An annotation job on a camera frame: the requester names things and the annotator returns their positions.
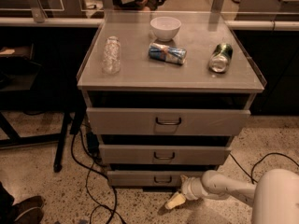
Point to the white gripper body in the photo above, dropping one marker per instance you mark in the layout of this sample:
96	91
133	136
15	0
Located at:
189	188

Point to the grey bottom drawer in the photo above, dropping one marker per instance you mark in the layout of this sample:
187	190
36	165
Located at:
148	178

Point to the grey drawer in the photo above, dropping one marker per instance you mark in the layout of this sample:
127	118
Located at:
176	155
148	178
158	121

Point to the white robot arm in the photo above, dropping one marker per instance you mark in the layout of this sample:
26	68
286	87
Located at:
274	199

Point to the grey middle drawer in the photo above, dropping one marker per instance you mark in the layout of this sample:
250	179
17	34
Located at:
176	155

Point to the grey drawer cabinet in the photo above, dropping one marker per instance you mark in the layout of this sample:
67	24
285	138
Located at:
143	82

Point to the grey top drawer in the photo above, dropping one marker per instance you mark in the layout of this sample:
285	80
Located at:
158	121

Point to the black power adapter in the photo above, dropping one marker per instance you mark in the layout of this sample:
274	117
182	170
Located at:
92	143

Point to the green soda can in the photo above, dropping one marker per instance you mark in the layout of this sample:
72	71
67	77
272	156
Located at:
221	57

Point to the blue crushed can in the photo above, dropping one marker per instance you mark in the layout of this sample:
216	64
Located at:
167	54

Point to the clear plastic bottle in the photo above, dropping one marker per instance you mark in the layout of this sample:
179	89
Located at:
112	56

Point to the dark shoe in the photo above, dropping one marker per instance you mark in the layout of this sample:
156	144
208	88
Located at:
28	211

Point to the white bowl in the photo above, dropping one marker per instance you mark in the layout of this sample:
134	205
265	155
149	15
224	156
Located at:
165	28

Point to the black table frame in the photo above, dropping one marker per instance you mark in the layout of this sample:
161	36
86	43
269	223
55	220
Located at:
14	140

